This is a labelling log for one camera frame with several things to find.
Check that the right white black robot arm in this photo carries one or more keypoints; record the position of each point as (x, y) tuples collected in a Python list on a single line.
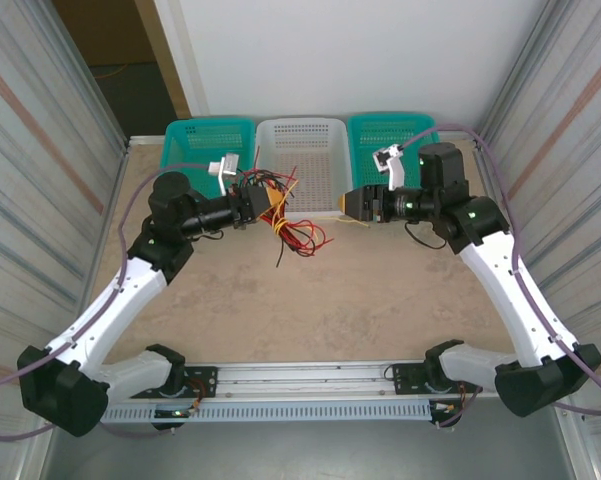
[(510, 295)]

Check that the teal perforated plastic basket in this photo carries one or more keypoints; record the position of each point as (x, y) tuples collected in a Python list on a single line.
[(200, 131), (370, 125)]

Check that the white perforated plastic basket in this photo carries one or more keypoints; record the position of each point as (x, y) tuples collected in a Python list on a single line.
[(305, 125)]

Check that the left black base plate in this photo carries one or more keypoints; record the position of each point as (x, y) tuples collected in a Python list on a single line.
[(202, 375)]

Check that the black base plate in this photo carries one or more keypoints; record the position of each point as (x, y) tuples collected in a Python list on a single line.
[(202, 375), (405, 375)]

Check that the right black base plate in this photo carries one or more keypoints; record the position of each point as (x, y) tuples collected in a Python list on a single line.
[(405, 375)]

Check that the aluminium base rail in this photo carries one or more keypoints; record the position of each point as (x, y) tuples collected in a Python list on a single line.
[(305, 377)]

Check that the wooden door frame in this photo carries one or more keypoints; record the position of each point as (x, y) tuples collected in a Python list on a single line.
[(161, 50)]

